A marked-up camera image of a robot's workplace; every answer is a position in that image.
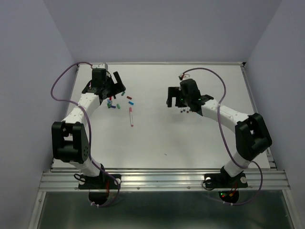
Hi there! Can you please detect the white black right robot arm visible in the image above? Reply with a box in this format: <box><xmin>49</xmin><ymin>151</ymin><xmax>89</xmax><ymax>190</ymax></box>
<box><xmin>166</xmin><ymin>79</ymin><xmax>272</xmax><ymax>186</ymax></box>

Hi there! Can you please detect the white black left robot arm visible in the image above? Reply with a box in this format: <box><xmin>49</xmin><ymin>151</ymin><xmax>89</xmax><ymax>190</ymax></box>
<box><xmin>51</xmin><ymin>68</ymin><xmax>126</xmax><ymax>188</ymax></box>

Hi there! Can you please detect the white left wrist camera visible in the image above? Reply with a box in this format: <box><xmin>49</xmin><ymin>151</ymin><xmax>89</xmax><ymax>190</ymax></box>
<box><xmin>91</xmin><ymin>62</ymin><xmax>108</xmax><ymax>70</ymax></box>

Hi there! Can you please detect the aluminium rail frame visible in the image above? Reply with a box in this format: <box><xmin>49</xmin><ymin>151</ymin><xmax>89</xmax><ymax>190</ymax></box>
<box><xmin>29</xmin><ymin>62</ymin><xmax>303</xmax><ymax>229</ymax></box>

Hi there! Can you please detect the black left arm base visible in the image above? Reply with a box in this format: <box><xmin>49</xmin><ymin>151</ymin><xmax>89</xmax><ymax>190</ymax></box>
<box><xmin>73</xmin><ymin>172</ymin><xmax>122</xmax><ymax>208</ymax></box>

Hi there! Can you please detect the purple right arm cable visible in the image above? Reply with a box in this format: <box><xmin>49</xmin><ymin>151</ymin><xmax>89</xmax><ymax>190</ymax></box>
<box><xmin>183</xmin><ymin>68</ymin><xmax>264</xmax><ymax>207</ymax></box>

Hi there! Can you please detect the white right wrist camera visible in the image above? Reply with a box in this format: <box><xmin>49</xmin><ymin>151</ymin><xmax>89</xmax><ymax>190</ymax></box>
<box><xmin>178</xmin><ymin>73</ymin><xmax>190</xmax><ymax>81</ymax></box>

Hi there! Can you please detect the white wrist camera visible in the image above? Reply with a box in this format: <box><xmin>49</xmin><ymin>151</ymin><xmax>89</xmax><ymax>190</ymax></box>
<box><xmin>178</xmin><ymin>73</ymin><xmax>190</xmax><ymax>81</ymax></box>
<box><xmin>91</xmin><ymin>62</ymin><xmax>108</xmax><ymax>70</ymax></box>

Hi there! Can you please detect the pink capped marker pen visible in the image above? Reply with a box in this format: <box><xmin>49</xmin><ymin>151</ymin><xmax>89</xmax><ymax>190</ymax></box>
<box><xmin>129</xmin><ymin>107</ymin><xmax>134</xmax><ymax>127</ymax></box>

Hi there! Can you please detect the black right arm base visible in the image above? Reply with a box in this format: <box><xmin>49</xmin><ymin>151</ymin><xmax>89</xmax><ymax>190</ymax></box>
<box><xmin>202</xmin><ymin>173</ymin><xmax>248</xmax><ymax>204</ymax></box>

